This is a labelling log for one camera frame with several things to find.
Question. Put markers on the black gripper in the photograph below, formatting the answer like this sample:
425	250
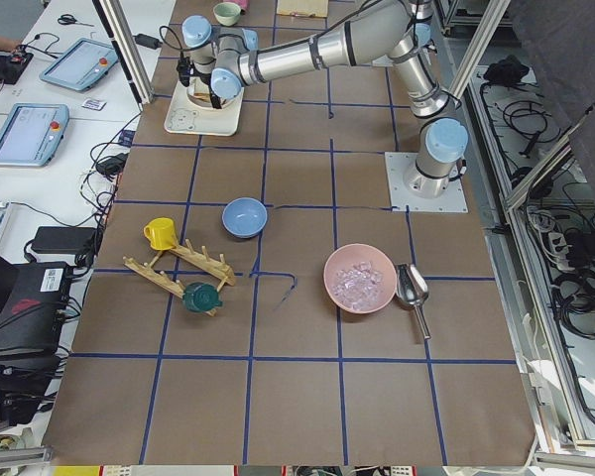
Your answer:
213	97

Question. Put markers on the white round plate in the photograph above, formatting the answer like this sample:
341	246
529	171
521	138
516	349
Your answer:
204	104

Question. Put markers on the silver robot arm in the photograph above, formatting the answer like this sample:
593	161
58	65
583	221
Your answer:
228	59

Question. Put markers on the cream bear serving tray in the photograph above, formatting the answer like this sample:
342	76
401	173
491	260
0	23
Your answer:
183	117

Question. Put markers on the light green bowl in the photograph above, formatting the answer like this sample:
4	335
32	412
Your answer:
227	13

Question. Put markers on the small black adapter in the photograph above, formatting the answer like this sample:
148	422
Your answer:
147	41

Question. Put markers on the blue bowl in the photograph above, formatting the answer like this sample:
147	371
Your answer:
244	217

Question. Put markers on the wooden cutting board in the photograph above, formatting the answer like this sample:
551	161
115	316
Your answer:
303	8

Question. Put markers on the far teach pendant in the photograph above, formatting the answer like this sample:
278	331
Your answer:
80	66

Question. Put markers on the teach pendant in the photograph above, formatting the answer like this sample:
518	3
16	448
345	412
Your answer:
31	134
80	66

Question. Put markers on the yellow mug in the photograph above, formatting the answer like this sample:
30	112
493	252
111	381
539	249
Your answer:
161	233

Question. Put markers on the wooden mug rack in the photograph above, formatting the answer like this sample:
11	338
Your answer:
219	269

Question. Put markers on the black scissors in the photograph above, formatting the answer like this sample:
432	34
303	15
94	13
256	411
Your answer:
68	19

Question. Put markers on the near teach pendant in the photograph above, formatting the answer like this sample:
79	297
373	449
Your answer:
31	134

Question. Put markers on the dark green mug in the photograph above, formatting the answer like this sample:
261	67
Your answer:
201	297

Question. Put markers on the black power adapter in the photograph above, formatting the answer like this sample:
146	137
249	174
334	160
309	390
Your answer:
62	240

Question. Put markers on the pink bowl with ice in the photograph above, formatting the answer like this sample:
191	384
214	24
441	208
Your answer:
360	278

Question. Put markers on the metal scoop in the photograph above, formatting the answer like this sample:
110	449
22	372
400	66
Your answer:
412	292

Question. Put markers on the black laptop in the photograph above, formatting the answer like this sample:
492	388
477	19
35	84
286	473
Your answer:
32	296

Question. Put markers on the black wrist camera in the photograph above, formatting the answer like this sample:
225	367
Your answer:
184	70

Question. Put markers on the aluminium frame post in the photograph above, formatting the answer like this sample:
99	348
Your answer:
114	22

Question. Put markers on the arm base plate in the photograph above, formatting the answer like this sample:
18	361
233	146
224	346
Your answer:
411	191
383	61

